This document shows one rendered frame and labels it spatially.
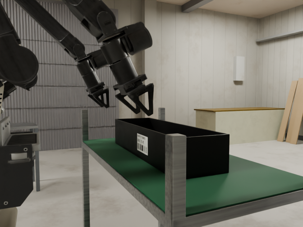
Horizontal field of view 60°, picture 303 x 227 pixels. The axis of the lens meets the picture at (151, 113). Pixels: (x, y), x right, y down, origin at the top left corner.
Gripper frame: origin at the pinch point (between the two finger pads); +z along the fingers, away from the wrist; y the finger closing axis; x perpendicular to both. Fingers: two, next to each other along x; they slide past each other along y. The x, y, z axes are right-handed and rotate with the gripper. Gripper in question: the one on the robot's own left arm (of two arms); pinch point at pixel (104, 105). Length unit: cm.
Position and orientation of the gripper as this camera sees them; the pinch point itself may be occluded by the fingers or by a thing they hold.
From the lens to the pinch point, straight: 111.7
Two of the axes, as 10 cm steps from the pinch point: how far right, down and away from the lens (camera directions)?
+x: -8.2, 4.7, -3.2
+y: -4.0, -0.8, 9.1
